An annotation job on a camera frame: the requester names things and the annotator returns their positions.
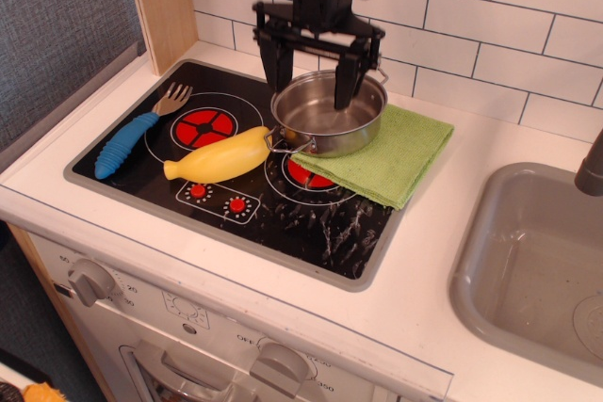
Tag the grey oven knob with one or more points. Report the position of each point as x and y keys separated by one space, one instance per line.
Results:
x=281 y=368

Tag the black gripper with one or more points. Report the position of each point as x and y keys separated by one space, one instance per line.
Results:
x=320 y=27

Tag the yellow object at corner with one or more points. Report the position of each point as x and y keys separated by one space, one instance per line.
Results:
x=42 y=392

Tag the yellow plastic banana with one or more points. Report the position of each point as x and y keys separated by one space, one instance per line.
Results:
x=223 y=160

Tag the grey plastic sink basin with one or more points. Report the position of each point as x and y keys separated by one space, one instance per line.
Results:
x=529 y=274

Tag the black toy stovetop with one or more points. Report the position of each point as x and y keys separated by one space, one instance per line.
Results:
x=278 y=211

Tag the blue handled toy fork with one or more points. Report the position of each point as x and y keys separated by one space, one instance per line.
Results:
x=119 y=147

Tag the grey faucet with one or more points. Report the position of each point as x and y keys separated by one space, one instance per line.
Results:
x=589 y=178

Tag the oven door handle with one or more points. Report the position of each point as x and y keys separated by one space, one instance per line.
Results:
x=182 y=374

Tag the silver metal pot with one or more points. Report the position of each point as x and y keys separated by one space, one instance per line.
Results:
x=308 y=122

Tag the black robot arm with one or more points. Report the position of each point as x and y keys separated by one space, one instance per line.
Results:
x=326 y=28

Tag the wooden side post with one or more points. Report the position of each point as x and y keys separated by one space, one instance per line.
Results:
x=169 y=30

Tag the green cloth napkin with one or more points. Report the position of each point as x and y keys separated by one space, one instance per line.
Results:
x=389 y=169

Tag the grey timer knob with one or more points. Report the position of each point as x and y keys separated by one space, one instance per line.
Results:
x=90 y=281

